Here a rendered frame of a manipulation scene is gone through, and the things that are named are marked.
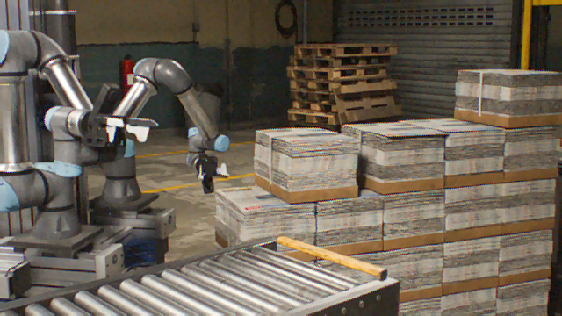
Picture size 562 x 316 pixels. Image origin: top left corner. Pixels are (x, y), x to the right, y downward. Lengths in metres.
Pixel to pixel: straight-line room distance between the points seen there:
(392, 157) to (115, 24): 7.23
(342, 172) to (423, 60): 8.14
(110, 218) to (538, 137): 1.81
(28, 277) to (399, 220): 1.40
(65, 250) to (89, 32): 7.34
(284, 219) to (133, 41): 7.36
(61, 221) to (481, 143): 1.68
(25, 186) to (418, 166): 1.48
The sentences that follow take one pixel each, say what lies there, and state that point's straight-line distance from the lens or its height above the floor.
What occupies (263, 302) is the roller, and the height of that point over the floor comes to 0.80.
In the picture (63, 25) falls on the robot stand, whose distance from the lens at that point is 2.52.
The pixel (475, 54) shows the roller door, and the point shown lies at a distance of 10.23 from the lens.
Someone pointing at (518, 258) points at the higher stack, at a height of 0.49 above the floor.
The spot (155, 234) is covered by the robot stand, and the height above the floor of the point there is 0.70.
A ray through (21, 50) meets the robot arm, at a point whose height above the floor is 1.41.
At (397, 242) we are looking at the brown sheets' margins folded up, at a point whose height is 0.63.
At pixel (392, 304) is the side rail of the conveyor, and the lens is 1.94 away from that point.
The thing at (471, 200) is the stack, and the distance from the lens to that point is 3.03.
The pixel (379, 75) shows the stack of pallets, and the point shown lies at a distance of 9.83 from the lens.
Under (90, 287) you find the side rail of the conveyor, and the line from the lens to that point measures 1.93.
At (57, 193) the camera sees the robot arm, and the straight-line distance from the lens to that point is 2.30.
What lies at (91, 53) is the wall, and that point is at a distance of 9.48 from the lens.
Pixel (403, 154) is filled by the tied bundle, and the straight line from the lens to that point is 2.79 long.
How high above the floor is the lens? 1.46
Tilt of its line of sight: 10 degrees down
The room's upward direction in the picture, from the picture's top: straight up
